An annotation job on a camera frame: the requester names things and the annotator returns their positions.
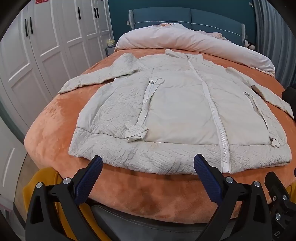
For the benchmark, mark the red wardrobe sticker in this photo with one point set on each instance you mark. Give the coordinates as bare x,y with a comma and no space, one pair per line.
42,1

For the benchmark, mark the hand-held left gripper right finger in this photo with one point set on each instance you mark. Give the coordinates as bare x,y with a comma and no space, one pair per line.
207,179

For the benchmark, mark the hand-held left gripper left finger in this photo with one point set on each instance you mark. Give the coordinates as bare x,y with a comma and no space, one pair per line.
90,177

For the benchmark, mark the dark grey bed frame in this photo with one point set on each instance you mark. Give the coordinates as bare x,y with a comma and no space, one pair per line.
138,222

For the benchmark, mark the small yellow object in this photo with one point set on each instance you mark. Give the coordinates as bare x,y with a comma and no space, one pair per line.
110,41

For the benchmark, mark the pale pink duvet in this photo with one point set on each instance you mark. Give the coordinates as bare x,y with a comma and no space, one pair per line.
185,37

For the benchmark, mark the yellow garment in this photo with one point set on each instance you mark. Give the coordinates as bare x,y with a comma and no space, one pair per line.
57,208

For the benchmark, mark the small plush toy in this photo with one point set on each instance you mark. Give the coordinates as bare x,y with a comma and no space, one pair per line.
249,45

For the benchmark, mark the blue padded headboard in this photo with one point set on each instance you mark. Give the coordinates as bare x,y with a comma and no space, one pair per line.
161,16

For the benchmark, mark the grey striped curtain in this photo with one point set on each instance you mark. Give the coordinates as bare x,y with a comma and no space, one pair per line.
272,27

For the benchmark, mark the dark blue nightstand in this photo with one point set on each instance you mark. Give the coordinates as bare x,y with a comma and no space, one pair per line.
109,51

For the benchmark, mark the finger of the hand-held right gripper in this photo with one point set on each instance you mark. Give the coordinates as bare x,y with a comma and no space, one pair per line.
283,204

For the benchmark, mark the white quilted zip jacket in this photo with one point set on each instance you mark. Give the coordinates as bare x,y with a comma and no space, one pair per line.
180,109

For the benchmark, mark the white panelled wardrobe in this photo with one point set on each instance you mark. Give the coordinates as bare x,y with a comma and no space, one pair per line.
53,44

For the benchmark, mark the dark object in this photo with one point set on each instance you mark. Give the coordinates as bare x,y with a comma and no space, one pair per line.
290,97

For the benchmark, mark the orange fleece blanket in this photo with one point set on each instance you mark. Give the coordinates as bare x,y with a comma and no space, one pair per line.
53,129

